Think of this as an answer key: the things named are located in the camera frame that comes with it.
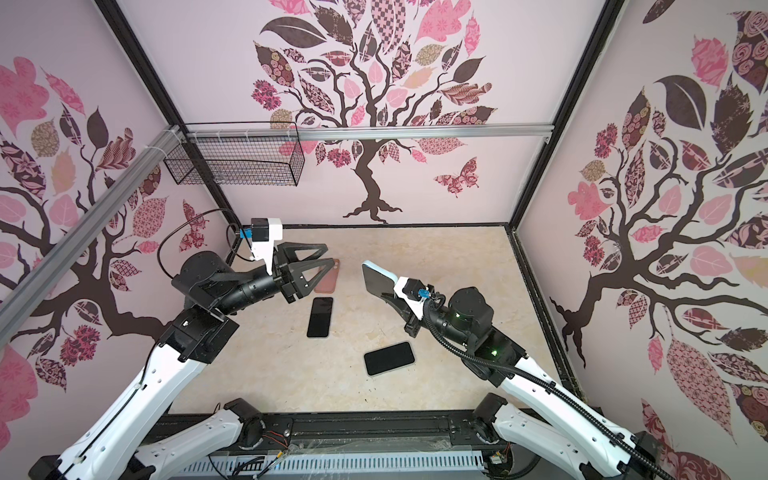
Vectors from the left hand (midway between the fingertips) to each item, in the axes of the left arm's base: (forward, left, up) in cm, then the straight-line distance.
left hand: (331, 261), depth 54 cm
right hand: (0, -11, -10) cm, 15 cm away
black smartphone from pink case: (+11, +12, -44) cm, 47 cm away
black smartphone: (-3, -11, -43) cm, 45 cm away
